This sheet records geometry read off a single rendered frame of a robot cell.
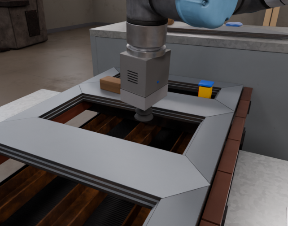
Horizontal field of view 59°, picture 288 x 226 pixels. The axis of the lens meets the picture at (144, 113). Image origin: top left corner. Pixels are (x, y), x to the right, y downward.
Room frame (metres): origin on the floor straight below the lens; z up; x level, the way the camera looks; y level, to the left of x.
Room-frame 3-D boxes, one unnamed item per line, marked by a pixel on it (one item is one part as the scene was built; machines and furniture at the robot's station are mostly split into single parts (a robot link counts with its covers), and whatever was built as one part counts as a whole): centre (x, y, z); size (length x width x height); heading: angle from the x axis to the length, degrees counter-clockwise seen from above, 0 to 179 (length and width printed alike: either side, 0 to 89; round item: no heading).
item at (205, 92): (1.09, -0.28, 0.78); 0.05 x 0.05 x 0.19; 65
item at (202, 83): (1.09, -0.28, 0.88); 0.06 x 0.06 x 0.02; 65
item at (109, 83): (1.11, 0.14, 0.87); 0.12 x 0.06 x 0.05; 56
